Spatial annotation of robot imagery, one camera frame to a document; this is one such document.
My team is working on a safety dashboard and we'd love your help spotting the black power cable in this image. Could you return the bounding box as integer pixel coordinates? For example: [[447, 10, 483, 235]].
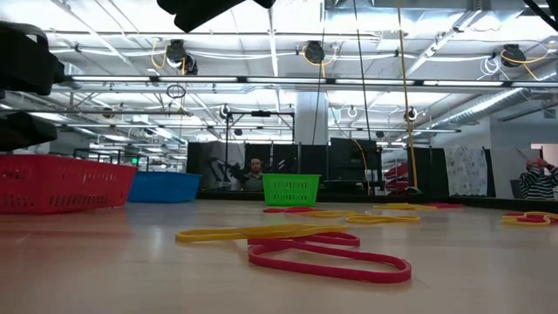
[[350, 0, 373, 141]]

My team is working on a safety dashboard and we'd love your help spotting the white patterned curtain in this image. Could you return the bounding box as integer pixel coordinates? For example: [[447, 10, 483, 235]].
[[443, 145, 489, 197]]

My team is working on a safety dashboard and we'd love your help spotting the black partition screen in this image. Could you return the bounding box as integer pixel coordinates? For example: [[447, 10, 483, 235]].
[[186, 140, 330, 193], [407, 147, 450, 198]]

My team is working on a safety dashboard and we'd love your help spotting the long ceiling light strip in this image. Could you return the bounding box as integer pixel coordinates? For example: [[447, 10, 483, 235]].
[[65, 74, 558, 89], [327, 126, 462, 133]]

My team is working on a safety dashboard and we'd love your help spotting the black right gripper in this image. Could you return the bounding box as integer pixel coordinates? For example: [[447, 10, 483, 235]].
[[156, 0, 276, 34]]

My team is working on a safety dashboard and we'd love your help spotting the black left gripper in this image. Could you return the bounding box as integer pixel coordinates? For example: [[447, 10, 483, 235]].
[[0, 20, 67, 153]]

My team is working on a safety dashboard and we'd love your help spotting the blue plastic basket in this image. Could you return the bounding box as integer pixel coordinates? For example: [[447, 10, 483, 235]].
[[127, 170, 203, 204]]

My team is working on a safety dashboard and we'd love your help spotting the black camera gantry frame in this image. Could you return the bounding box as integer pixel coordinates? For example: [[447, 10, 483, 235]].
[[223, 110, 296, 175]]

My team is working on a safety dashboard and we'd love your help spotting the silver ventilation duct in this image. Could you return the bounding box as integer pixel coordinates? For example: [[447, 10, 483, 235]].
[[429, 69, 558, 128]]

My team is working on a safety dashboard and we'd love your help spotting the white building column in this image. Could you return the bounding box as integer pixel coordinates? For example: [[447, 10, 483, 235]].
[[295, 90, 330, 147]]

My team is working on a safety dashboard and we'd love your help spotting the yellow power cable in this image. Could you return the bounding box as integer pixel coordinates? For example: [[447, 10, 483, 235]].
[[396, 0, 420, 191]]

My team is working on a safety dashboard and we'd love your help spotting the large black cable reel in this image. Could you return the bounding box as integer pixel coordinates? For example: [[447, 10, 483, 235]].
[[303, 39, 326, 65], [500, 43, 527, 69], [166, 38, 199, 77]]

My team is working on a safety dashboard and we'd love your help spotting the green plastic basket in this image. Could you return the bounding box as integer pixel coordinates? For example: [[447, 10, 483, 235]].
[[261, 173, 323, 208]]

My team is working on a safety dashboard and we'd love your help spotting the red rack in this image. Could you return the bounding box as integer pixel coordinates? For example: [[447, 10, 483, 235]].
[[383, 161, 411, 194]]

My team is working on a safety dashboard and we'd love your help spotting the red plastic basket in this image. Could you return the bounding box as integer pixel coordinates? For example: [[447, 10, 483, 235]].
[[0, 154, 139, 215]]

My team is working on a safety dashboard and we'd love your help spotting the grey curtain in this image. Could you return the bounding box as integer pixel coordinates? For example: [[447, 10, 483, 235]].
[[488, 146, 545, 201]]

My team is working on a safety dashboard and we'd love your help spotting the red rubber band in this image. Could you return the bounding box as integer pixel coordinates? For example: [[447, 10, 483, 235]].
[[247, 231, 412, 284], [421, 201, 466, 210], [503, 211, 558, 224], [262, 206, 322, 215]]

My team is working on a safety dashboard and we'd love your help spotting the black aluminium table frame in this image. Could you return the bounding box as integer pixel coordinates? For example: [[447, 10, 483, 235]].
[[195, 189, 558, 215]]

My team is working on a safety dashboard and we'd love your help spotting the person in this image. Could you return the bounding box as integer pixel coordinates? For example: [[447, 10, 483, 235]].
[[518, 157, 558, 201], [242, 157, 267, 192]]

